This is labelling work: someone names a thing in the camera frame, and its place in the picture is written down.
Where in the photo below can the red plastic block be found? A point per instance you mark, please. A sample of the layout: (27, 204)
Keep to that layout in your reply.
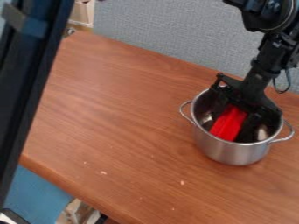
(228, 125)

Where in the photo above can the wooden frame under table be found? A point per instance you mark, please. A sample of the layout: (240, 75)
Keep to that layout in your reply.
(78, 213)

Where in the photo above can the light wooden furniture piece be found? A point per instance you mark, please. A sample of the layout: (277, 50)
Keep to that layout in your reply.
(82, 15)

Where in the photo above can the stainless steel pot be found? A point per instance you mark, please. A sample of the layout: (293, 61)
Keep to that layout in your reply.
(230, 153)

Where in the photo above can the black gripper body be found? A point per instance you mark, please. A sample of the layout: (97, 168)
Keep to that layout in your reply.
(248, 94)

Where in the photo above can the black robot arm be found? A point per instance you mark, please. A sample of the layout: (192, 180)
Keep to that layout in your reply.
(276, 18)

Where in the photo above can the dark blue arm link foreground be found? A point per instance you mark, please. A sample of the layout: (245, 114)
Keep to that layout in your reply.
(33, 34)

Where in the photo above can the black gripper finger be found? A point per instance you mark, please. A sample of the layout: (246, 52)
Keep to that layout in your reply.
(249, 132)
(221, 98)

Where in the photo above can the dark object bottom corner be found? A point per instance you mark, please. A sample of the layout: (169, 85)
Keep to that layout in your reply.
(10, 217)

